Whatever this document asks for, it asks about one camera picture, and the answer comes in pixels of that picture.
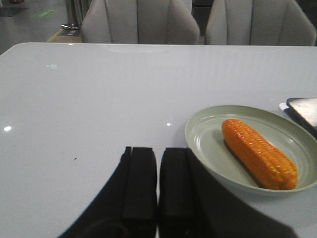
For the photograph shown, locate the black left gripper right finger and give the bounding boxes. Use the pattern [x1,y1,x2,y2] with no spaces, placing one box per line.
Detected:
[158,148,297,238]

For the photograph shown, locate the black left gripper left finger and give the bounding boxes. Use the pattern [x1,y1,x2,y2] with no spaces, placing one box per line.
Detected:
[60,147,157,238]

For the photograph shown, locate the orange corn cob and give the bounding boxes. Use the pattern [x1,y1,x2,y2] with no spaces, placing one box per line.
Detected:
[221,119,298,190]

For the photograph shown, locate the light green plate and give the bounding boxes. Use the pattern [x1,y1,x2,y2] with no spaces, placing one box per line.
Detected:
[185,105,317,195]

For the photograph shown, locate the black digital kitchen scale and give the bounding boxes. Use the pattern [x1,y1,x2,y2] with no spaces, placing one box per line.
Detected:
[278,98,317,138]

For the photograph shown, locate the right grey upholstered chair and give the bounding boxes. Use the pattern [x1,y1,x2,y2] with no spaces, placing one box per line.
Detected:
[205,0,317,46]

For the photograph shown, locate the grey upholstered chair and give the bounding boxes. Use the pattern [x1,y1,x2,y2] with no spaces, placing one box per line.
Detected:
[205,0,317,46]
[81,0,200,45]

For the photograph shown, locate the left grey upholstered chair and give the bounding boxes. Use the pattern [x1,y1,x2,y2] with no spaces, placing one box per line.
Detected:
[81,0,200,45]

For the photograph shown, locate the metal stanchion base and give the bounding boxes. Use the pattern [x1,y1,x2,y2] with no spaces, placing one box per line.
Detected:
[61,23,80,30]

